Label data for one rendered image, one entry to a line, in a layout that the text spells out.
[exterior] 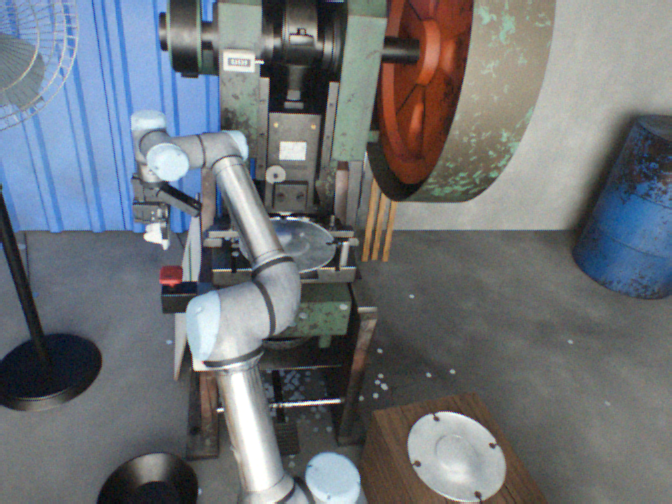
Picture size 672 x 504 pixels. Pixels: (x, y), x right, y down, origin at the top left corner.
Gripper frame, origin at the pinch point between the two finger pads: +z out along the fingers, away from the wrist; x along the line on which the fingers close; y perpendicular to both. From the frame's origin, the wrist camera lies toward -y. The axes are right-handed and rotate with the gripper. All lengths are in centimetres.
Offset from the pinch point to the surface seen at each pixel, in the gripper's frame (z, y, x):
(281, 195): -9.3, -30.0, -11.5
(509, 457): 50, -98, 38
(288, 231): 7.0, -33.7, -17.9
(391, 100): -28, -68, -45
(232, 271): 16.2, -16.6, -9.3
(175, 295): 15.1, -1.3, 2.9
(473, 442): 50, -89, 32
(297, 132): -26.7, -33.5, -15.4
